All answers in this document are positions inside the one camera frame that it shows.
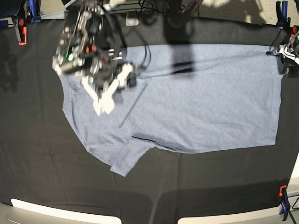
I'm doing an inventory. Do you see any blue clamp bottom right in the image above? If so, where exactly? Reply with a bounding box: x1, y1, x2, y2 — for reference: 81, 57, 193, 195
279, 185, 291, 221

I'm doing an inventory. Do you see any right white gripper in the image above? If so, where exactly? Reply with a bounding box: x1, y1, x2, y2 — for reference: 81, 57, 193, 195
81, 63, 138, 116

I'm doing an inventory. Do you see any red clamp left edge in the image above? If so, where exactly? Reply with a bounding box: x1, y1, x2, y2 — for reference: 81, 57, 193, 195
14, 19, 27, 45

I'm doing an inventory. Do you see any black table cloth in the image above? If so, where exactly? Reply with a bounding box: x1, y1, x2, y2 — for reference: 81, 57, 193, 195
0, 20, 299, 224

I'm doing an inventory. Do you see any blue clamp top left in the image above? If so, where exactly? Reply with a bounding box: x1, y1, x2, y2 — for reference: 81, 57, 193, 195
26, 0, 41, 23

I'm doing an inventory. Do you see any red clamp edge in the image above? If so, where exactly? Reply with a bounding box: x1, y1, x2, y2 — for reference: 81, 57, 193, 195
290, 26, 299, 38
14, 19, 27, 45

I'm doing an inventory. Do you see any red clamp right edge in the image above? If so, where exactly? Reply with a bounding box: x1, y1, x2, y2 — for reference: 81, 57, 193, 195
290, 26, 299, 38

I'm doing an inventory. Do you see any blue clamp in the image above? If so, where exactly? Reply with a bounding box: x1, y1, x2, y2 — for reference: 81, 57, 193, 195
26, 0, 41, 23
276, 0, 291, 29
279, 185, 291, 221

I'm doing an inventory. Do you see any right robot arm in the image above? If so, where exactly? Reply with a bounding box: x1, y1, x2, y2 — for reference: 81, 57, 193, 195
52, 0, 140, 115

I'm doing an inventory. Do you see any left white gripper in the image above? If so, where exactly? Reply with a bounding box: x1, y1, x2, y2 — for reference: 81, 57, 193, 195
266, 45, 299, 75

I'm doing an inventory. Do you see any blue grey t-shirt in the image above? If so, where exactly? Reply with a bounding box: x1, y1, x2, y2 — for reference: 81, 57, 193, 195
60, 44, 282, 176

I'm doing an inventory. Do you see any red black cable bundle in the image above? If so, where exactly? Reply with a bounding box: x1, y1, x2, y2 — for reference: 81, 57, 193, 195
168, 0, 204, 24

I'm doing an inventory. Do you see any blue clamp top right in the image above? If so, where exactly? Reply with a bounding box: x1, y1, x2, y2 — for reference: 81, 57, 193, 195
276, 0, 291, 29

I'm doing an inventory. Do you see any white bracket top centre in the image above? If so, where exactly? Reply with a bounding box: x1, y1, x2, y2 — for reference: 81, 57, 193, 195
125, 11, 139, 27

